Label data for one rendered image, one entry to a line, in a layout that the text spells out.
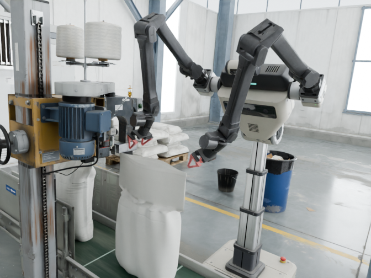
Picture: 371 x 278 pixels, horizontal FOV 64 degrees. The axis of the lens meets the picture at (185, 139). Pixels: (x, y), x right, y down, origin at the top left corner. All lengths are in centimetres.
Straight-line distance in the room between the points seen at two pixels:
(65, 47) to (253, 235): 151
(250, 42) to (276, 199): 275
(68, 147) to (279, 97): 101
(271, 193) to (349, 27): 655
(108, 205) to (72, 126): 119
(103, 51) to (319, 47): 835
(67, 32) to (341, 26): 835
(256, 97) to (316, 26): 803
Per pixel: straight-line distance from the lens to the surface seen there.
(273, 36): 106
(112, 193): 234
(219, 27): 1041
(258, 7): 1025
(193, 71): 159
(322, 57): 935
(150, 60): 142
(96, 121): 130
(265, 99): 154
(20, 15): 152
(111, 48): 141
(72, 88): 130
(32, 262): 177
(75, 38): 164
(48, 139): 150
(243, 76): 109
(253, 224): 194
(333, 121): 926
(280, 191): 359
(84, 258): 199
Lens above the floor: 147
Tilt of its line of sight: 12 degrees down
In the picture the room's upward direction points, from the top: 4 degrees clockwise
